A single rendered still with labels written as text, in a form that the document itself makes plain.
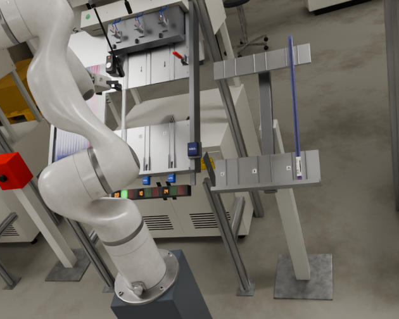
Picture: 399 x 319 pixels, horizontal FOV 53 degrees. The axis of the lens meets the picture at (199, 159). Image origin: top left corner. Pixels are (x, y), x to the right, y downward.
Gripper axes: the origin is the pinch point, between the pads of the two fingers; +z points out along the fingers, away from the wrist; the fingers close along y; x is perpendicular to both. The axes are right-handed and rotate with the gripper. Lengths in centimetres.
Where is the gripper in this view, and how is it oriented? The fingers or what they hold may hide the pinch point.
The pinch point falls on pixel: (109, 89)
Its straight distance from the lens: 164.5
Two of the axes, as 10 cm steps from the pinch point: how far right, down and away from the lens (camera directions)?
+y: -9.3, 1.0, 3.7
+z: 3.7, 0.4, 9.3
